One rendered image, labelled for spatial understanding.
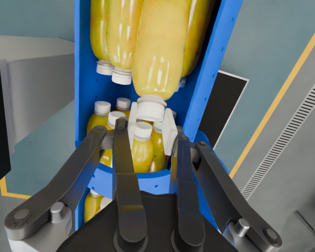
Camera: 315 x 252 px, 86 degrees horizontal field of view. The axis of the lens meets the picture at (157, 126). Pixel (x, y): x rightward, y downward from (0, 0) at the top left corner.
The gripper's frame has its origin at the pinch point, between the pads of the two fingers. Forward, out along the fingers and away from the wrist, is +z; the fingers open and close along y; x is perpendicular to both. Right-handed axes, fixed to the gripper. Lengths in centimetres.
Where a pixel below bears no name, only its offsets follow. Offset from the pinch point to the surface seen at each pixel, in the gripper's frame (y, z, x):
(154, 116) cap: 0.5, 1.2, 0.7
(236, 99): 78, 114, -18
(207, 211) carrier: 40, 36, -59
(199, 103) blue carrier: 8.8, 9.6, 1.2
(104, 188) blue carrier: -5.7, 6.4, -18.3
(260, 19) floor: 80, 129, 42
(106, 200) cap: -6.4, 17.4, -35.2
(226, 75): 62, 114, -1
